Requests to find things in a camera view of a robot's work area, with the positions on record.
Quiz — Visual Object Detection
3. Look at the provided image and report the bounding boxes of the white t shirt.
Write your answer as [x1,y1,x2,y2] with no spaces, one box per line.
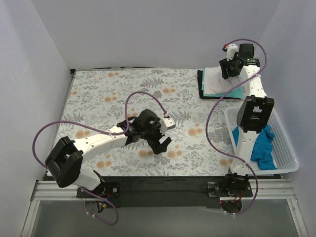
[202,66,241,97]

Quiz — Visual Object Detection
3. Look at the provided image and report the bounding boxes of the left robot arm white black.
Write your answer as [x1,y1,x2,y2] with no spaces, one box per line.
[45,109,176,191]

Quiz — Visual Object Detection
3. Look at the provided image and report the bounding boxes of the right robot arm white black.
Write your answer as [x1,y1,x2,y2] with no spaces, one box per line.
[220,43,275,197]

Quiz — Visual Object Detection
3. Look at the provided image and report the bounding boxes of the folded teal t shirt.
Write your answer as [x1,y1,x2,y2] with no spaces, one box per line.
[201,69,245,99]

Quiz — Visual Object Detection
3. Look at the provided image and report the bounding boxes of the folded black t shirt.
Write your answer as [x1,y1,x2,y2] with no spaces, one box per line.
[197,70,243,100]

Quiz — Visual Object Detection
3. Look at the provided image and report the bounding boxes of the floral patterned table mat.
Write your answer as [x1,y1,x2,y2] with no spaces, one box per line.
[57,69,238,176]

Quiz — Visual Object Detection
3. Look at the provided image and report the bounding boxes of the blue t shirt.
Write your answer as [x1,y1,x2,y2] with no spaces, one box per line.
[232,124,276,170]

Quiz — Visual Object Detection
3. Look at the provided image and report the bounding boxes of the white plastic basket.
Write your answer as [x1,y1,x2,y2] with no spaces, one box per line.
[224,106,299,175]

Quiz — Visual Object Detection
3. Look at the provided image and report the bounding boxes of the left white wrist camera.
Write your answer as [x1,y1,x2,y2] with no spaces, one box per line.
[159,117,176,135]

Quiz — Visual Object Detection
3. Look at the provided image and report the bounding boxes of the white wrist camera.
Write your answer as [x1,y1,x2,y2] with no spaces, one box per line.
[159,117,176,135]
[225,43,238,61]

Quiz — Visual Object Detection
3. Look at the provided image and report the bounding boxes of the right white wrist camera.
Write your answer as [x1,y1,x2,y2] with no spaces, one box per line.
[225,43,238,61]

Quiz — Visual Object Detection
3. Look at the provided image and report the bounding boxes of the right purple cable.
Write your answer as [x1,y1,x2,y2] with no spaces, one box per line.
[205,38,269,215]

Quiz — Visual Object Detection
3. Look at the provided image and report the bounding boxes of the purple cable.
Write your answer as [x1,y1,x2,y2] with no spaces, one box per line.
[32,91,171,226]
[205,38,269,215]

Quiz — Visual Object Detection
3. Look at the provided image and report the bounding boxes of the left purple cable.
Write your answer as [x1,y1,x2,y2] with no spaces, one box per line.
[32,91,171,226]

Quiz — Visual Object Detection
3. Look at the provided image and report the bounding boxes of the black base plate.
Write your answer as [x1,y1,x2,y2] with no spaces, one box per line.
[92,174,255,208]

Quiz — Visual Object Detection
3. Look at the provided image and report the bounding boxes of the aluminium frame rail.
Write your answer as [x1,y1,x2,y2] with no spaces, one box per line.
[31,179,296,201]

